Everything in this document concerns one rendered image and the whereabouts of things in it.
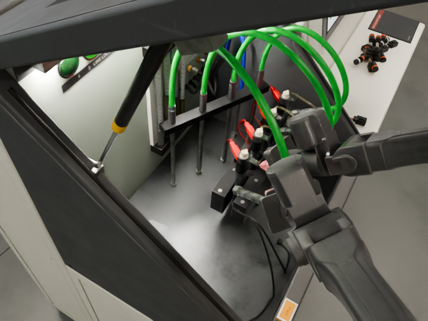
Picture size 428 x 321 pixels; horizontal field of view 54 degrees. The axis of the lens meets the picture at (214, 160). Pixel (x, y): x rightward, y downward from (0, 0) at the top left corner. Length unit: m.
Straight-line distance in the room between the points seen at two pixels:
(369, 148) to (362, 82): 0.72
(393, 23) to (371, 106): 0.49
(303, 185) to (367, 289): 0.18
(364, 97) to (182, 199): 0.65
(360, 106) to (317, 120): 0.60
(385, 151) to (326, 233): 0.25
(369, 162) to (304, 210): 0.22
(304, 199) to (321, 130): 0.24
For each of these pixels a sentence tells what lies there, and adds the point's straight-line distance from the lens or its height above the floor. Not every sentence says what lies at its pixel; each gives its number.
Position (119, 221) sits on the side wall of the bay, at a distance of 0.72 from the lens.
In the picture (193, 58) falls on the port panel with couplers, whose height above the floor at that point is 1.12.
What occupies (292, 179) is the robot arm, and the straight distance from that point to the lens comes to 0.58.
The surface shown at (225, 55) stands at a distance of 0.72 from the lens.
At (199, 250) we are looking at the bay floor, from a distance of 1.15.
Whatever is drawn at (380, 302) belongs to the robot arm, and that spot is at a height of 1.48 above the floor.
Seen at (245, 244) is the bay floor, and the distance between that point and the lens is 1.17.
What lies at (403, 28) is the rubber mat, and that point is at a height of 0.98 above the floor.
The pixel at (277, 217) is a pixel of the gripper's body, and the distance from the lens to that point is 0.72.
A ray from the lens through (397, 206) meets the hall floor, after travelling 2.48.
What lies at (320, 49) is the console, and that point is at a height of 1.11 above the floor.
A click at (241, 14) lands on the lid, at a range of 0.29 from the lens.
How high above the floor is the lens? 1.87
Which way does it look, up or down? 52 degrees down
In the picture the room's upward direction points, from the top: 6 degrees clockwise
